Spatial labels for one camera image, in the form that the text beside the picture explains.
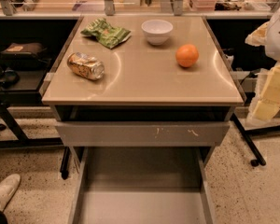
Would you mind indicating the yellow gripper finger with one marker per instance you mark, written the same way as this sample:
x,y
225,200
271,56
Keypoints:
x,y
266,103

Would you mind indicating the crushed orange soda can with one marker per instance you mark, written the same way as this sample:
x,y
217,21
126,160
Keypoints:
x,y
85,66

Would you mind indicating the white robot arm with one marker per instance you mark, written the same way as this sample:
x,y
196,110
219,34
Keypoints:
x,y
268,36

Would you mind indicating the beige drawer cabinet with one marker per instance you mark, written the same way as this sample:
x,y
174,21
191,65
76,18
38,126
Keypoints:
x,y
145,83

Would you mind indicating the open grey middle drawer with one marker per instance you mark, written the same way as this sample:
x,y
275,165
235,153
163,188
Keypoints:
x,y
142,185

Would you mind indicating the grey top drawer front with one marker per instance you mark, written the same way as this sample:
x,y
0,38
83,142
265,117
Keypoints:
x,y
142,133

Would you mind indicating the orange fruit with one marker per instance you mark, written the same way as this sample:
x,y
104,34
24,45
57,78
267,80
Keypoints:
x,y
187,55

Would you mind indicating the white bowl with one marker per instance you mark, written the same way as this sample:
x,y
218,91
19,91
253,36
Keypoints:
x,y
156,32

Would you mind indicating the green chip bag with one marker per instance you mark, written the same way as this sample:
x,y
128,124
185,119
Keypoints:
x,y
106,34

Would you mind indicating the black headphones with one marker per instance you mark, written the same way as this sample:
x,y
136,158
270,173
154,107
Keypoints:
x,y
8,78

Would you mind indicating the white shoe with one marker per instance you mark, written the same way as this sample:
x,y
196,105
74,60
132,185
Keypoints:
x,y
8,187

